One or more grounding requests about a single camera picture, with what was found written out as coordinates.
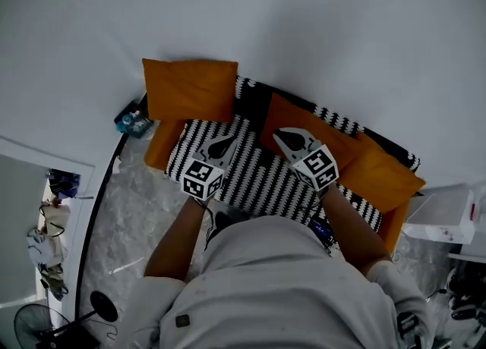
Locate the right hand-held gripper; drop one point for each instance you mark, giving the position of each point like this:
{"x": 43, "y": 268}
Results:
{"x": 315, "y": 169}

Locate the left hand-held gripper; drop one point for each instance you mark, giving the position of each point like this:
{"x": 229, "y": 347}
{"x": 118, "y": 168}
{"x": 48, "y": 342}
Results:
{"x": 201, "y": 180}

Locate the orange cushion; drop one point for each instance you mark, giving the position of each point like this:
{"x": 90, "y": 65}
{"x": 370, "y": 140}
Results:
{"x": 292, "y": 114}
{"x": 379, "y": 177}
{"x": 190, "y": 89}

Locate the black white patterned sofa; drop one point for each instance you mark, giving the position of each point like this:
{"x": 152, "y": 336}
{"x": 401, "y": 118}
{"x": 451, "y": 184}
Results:
{"x": 250, "y": 177}

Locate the person's left forearm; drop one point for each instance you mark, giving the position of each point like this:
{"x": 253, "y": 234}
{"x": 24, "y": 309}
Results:
{"x": 171, "y": 245}

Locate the person's right forearm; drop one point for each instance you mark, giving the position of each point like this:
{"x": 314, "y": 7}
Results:
{"x": 353, "y": 233}

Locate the person's black shoe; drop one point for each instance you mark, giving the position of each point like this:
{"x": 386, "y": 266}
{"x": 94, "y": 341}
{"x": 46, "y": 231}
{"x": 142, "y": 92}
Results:
{"x": 223, "y": 220}

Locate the black controller box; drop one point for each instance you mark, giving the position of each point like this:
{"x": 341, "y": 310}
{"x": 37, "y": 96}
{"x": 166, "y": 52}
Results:
{"x": 320, "y": 233}

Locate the person's white shirt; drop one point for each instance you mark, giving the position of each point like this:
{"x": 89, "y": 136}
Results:
{"x": 281, "y": 287}

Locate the purple bag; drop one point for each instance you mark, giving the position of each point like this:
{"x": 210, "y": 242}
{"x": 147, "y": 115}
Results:
{"x": 64, "y": 182}

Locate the white water dispenser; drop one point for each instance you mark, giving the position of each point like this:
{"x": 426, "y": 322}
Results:
{"x": 436, "y": 214}

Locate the small dark square badge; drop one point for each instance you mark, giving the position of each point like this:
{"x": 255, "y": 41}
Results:
{"x": 182, "y": 321}

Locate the beige cloth bag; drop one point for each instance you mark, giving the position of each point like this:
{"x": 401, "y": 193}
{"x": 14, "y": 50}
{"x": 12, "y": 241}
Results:
{"x": 55, "y": 218}

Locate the black round stand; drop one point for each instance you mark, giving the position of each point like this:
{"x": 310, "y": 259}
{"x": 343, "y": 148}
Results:
{"x": 104, "y": 305}

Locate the light cloth pile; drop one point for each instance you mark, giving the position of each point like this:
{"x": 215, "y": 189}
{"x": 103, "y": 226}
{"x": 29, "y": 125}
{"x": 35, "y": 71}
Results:
{"x": 41, "y": 252}

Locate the black floor fan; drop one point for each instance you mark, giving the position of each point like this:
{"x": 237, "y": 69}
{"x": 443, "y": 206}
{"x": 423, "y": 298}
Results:
{"x": 34, "y": 324}

